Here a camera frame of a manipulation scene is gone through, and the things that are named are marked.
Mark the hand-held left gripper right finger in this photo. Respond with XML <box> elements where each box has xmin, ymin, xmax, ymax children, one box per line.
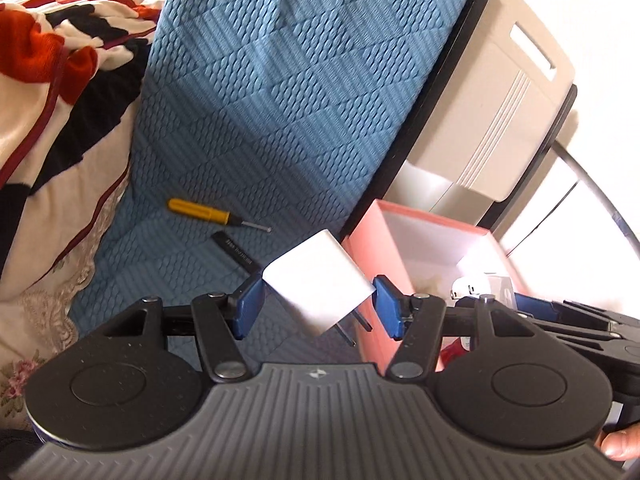
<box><xmin>374</xmin><ymin>274</ymin><xmax>540</xmax><ymax>380</ymax></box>

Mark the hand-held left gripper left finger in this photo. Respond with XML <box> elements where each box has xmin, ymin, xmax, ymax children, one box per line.
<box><xmin>102</xmin><ymin>270</ymin><xmax>267</xmax><ymax>384</ymax></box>

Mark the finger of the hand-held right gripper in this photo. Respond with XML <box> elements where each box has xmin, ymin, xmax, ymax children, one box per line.
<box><xmin>514</xmin><ymin>291</ymin><xmax>621</xmax><ymax>357</ymax></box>

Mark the white plug adapter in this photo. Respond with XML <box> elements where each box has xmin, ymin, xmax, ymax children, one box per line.
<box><xmin>450</xmin><ymin>280</ymin><xmax>489</xmax><ymax>302</ymax></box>

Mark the white charger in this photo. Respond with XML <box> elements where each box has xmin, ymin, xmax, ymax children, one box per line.
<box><xmin>262</xmin><ymin>229</ymin><xmax>377</xmax><ymax>347</ymax></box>

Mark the pink cardboard box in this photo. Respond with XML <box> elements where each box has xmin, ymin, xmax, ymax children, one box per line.
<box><xmin>341</xmin><ymin>199</ymin><xmax>532</xmax><ymax>377</ymax></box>

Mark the person's right hand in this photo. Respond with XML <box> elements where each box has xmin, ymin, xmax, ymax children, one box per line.
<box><xmin>594</xmin><ymin>424</ymin><xmax>640</xmax><ymax>462</ymax></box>

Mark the small white box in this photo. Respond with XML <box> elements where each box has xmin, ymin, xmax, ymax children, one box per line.
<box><xmin>487</xmin><ymin>274</ymin><xmax>516</xmax><ymax>306</ymax></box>

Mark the black flat stick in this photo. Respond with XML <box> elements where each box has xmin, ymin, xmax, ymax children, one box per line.
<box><xmin>211</xmin><ymin>231</ymin><xmax>261</xmax><ymax>270</ymax></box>

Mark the yellow screwdriver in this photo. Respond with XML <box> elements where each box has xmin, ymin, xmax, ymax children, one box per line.
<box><xmin>167</xmin><ymin>198</ymin><xmax>273</xmax><ymax>235</ymax></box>

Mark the metal hoop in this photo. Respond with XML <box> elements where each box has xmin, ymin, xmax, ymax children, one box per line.
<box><xmin>552</xmin><ymin>141</ymin><xmax>640</xmax><ymax>257</ymax></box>

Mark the beige lace-trimmed bedsheet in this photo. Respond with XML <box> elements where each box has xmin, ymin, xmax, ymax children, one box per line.
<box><xmin>0</xmin><ymin>160</ymin><xmax>134</xmax><ymax>432</ymax></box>

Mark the blue textured mat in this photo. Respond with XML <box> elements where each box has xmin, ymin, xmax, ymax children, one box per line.
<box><xmin>67</xmin><ymin>0</ymin><xmax>476</xmax><ymax>364</ymax></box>

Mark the red white black striped blanket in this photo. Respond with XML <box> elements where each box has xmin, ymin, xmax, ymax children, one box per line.
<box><xmin>0</xmin><ymin>0</ymin><xmax>179</xmax><ymax>272</ymax></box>

